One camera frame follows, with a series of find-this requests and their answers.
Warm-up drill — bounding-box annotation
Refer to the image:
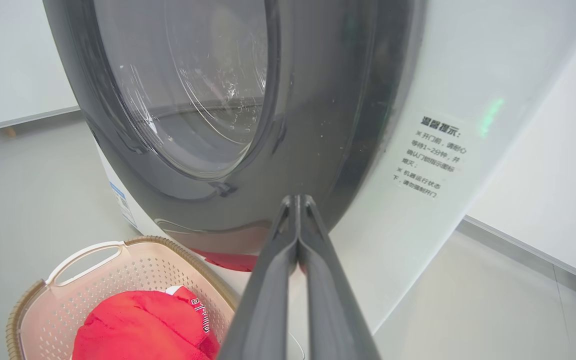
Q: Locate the white washing machine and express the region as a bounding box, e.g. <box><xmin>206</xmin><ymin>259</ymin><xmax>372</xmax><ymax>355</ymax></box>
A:
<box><xmin>93</xmin><ymin>0</ymin><xmax>576</xmax><ymax>360</ymax></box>

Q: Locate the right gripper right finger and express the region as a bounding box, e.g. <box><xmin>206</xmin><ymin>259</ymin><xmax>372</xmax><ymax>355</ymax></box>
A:
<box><xmin>298</xmin><ymin>195</ymin><xmax>382</xmax><ymax>360</ymax></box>

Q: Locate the cream perforated laundry basket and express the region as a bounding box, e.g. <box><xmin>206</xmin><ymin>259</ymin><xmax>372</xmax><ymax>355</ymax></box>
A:
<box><xmin>6</xmin><ymin>236</ymin><xmax>242</xmax><ymax>360</ymax></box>

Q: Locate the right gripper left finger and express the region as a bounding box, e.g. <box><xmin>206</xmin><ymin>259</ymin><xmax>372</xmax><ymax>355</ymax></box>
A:
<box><xmin>218</xmin><ymin>195</ymin><xmax>300</xmax><ymax>360</ymax></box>

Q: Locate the clear warning text sticker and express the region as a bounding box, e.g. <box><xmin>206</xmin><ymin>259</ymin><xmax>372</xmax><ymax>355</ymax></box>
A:
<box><xmin>392</xmin><ymin>111</ymin><xmax>469</xmax><ymax>201</ymax></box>

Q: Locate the black round glass washer door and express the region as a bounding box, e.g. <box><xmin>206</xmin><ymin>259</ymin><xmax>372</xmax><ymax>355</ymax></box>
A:
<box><xmin>43</xmin><ymin>0</ymin><xmax>427</xmax><ymax>256</ymax></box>

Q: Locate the blue energy label sticker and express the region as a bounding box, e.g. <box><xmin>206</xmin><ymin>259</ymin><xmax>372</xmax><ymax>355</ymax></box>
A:
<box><xmin>109</xmin><ymin>181</ymin><xmax>139</xmax><ymax>229</ymax></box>

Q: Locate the red garment with white trim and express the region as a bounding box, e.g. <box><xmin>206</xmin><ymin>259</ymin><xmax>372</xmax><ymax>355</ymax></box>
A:
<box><xmin>72</xmin><ymin>285</ymin><xmax>221</xmax><ymax>360</ymax></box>

